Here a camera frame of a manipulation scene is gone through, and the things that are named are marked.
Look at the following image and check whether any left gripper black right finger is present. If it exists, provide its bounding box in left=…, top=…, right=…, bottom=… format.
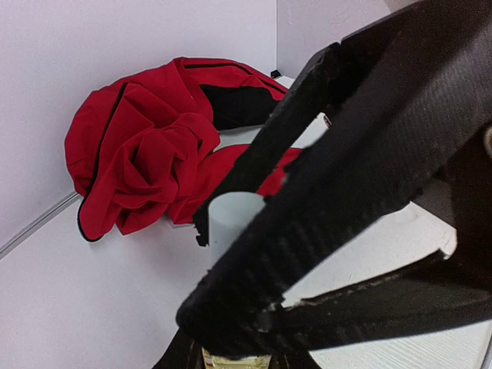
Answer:
left=268, top=351, right=321, bottom=369

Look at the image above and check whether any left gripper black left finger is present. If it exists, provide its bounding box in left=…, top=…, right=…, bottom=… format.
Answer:
left=153, top=328, right=204, bottom=369

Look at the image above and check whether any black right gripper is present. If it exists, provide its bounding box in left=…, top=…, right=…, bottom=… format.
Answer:
left=245, top=124, right=491, bottom=354

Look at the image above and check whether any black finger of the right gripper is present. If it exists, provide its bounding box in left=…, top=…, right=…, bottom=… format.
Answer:
left=193, top=42, right=346, bottom=246
left=176, top=1, right=491, bottom=350

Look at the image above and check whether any white nail polish cap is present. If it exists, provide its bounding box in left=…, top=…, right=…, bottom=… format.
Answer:
left=208, top=191, right=265, bottom=268

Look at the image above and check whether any red black sports jacket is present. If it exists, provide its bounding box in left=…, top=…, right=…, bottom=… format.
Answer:
left=65, top=57, right=287, bottom=242

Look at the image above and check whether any aluminium table edge rail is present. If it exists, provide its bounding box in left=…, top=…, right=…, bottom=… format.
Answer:
left=0, top=191, right=81, bottom=258

